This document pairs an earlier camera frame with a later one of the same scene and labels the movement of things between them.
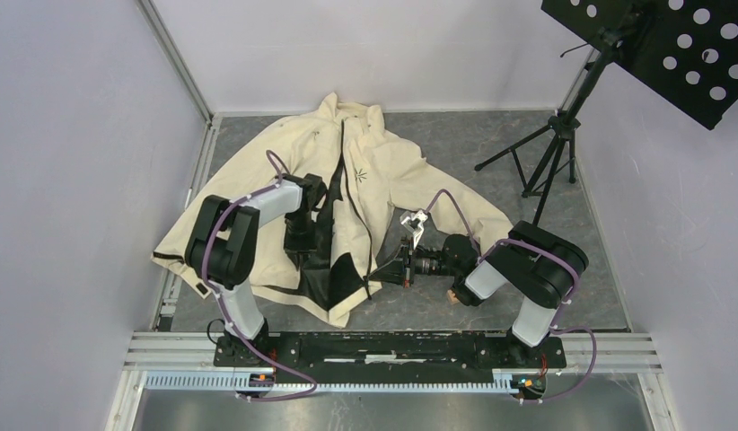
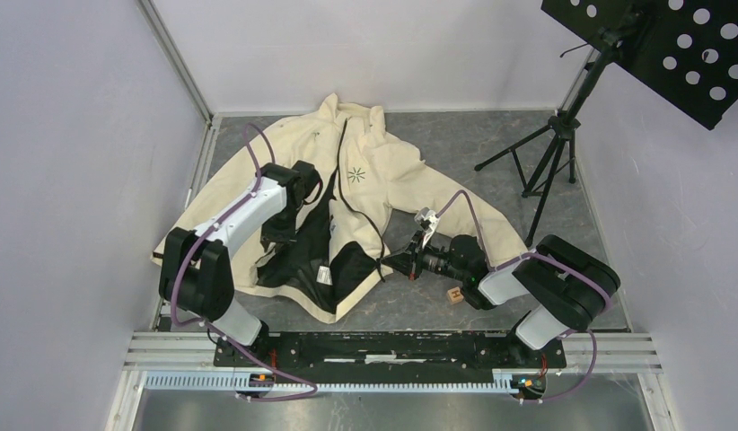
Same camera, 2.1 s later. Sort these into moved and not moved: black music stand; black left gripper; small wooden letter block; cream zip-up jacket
Moved: black left gripper
Not moved: black music stand; cream zip-up jacket; small wooden letter block
